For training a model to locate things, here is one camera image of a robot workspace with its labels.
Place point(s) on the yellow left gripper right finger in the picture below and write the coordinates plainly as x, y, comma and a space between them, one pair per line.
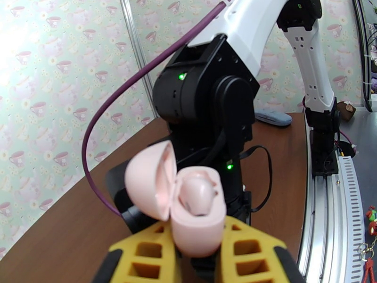
253, 258

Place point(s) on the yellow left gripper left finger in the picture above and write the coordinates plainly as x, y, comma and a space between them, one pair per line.
147, 260

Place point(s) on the pink earbud charging case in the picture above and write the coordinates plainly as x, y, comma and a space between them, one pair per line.
200, 232

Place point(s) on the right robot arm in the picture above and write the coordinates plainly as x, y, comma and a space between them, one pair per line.
250, 22

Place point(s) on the blue-grey oval case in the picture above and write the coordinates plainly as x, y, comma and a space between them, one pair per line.
277, 118

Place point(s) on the small red figure charm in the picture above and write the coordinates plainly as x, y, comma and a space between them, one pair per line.
371, 220

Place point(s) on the aluminium mounting rail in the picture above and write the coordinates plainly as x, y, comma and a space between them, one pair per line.
318, 232

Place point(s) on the aluminium frame post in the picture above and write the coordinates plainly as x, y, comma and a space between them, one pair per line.
138, 55

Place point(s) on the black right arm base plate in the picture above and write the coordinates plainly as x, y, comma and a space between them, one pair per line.
324, 170

